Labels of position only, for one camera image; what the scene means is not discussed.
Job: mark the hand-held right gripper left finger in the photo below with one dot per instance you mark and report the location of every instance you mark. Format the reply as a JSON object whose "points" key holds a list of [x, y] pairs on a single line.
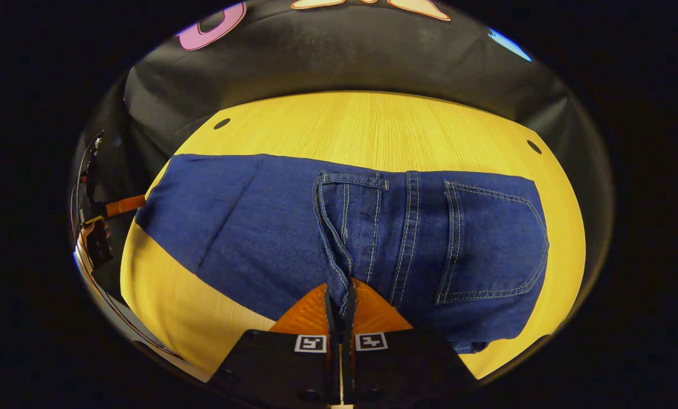
{"points": [[276, 369]]}

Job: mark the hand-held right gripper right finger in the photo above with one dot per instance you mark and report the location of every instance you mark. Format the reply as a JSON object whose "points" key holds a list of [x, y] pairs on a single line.
{"points": [[407, 369]]}

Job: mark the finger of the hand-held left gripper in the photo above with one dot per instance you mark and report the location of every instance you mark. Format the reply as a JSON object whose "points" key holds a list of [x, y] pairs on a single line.
{"points": [[126, 205]]}

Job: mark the blue denim jeans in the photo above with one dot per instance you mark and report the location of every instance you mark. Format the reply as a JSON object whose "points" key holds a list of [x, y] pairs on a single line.
{"points": [[259, 227]]}

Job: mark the black backdrop cloth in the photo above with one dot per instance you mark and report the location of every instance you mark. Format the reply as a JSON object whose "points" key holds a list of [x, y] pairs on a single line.
{"points": [[344, 57]]}

